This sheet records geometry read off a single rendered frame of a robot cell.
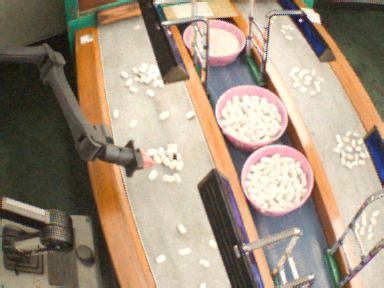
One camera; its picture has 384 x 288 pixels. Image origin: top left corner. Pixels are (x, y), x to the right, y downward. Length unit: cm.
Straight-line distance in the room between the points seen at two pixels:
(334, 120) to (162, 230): 80
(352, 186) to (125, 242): 84
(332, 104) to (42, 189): 160
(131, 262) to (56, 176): 123
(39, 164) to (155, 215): 125
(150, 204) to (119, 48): 76
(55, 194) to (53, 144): 34
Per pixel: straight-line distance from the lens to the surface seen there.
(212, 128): 173
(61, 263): 183
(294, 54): 210
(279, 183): 167
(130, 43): 209
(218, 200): 119
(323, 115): 188
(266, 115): 184
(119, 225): 154
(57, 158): 268
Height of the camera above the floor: 213
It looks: 54 degrees down
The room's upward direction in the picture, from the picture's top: 1 degrees clockwise
